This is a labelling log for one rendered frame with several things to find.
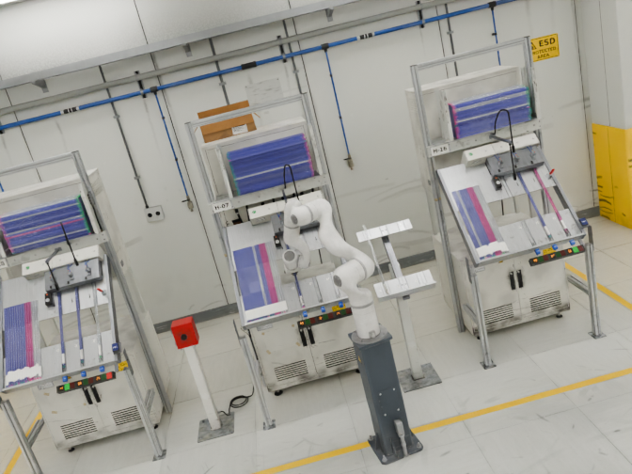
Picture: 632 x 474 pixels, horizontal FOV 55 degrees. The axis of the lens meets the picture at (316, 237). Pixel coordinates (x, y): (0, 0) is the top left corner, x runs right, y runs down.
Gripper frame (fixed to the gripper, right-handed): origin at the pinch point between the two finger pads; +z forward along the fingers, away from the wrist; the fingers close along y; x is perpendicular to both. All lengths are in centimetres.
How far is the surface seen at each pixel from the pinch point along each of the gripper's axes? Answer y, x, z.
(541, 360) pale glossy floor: -135, 88, 34
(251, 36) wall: -14, -222, 51
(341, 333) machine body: -20, 36, 44
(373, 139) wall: -96, -137, 118
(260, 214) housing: 12.0, -42.8, -0.2
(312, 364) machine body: 4, 49, 54
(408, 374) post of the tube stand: -55, 73, 51
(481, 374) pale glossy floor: -97, 86, 36
